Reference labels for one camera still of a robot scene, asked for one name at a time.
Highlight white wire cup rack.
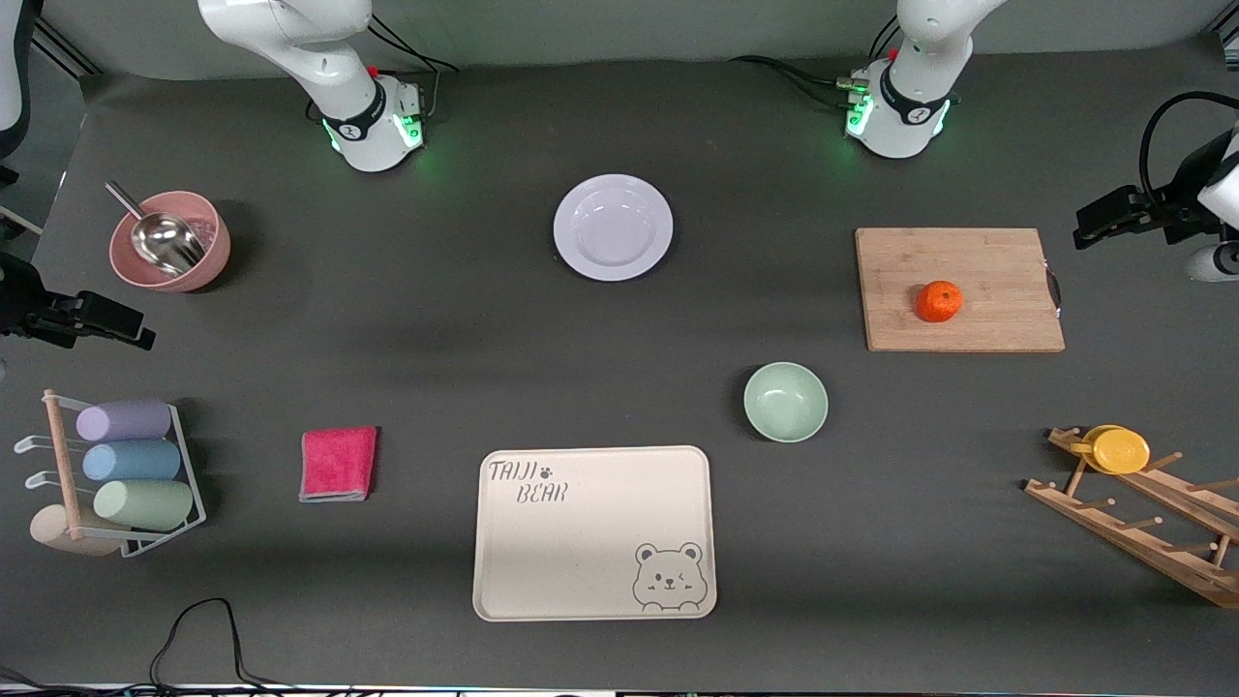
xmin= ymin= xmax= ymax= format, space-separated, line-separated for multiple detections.
xmin=14 ymin=389 xmax=207 ymax=559

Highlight white round plate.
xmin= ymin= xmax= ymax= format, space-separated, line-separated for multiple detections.
xmin=553 ymin=173 xmax=675 ymax=283

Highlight black cable on table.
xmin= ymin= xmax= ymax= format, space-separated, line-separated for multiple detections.
xmin=0 ymin=598 xmax=388 ymax=697

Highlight pink bowl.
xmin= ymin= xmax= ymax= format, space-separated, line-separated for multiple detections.
xmin=108 ymin=191 xmax=232 ymax=293

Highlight light green bowl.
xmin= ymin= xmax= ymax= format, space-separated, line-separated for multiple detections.
xmin=743 ymin=361 xmax=830 ymax=443

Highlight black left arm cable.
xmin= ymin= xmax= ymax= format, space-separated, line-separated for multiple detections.
xmin=1140 ymin=91 xmax=1239 ymax=199

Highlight yellow cup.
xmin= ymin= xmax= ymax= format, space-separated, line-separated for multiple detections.
xmin=1070 ymin=425 xmax=1152 ymax=475

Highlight pink folded cloth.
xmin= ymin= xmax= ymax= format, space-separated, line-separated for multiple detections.
xmin=298 ymin=426 xmax=379 ymax=503

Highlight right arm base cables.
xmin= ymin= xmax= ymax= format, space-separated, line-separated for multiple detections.
xmin=308 ymin=15 xmax=461 ymax=122

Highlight wooden cutting board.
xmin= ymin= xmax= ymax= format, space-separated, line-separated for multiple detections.
xmin=855 ymin=227 xmax=1067 ymax=353

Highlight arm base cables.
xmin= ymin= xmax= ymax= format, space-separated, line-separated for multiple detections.
xmin=308 ymin=15 xmax=461 ymax=122
xmin=731 ymin=17 xmax=901 ymax=107

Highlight wooden peg rack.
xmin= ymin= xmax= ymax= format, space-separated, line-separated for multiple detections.
xmin=1024 ymin=427 xmax=1239 ymax=610

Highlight metal scoop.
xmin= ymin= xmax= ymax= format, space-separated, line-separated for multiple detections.
xmin=105 ymin=181 xmax=206 ymax=275

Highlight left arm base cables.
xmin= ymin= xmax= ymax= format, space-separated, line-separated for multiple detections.
xmin=731 ymin=17 xmax=901 ymax=107

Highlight beige bear print tray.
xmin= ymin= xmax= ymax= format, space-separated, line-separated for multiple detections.
xmin=472 ymin=445 xmax=718 ymax=622

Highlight orange fruit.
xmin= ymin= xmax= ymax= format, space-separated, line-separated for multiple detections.
xmin=916 ymin=280 xmax=964 ymax=323

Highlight blue cup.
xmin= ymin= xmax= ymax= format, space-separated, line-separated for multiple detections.
xmin=82 ymin=440 xmax=182 ymax=483

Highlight purple cup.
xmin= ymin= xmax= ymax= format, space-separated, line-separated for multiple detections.
xmin=76 ymin=399 xmax=173 ymax=442

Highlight beige cup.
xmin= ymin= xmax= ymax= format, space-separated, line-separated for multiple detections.
xmin=29 ymin=503 xmax=132 ymax=558

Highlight green cup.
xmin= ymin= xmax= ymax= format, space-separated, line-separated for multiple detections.
xmin=93 ymin=479 xmax=195 ymax=531

